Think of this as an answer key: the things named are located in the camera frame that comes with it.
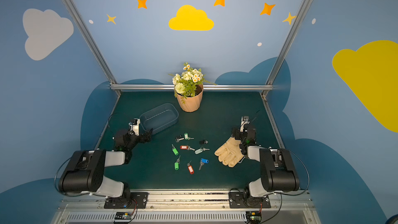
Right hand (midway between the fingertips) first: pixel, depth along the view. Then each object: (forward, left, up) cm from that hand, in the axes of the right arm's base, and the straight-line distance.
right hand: (244, 126), depth 96 cm
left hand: (-6, +62, +2) cm, 62 cm away
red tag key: (-14, +35, -6) cm, 39 cm away
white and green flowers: (+13, +37, +23) cm, 45 cm away
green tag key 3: (-7, +36, -6) cm, 37 cm away
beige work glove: (-16, +9, -6) cm, 19 cm away
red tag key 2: (-26, +32, -5) cm, 42 cm away
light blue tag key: (-16, +27, -5) cm, 32 cm away
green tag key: (-16, +42, -5) cm, 46 cm away
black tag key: (-9, +42, -5) cm, 43 cm away
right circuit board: (-46, -1, -8) cm, 47 cm away
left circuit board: (-50, +61, -7) cm, 79 cm away
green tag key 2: (-25, +40, -6) cm, 47 cm away
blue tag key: (-22, +25, -5) cm, 34 cm away
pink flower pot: (+13, +34, +4) cm, 37 cm away
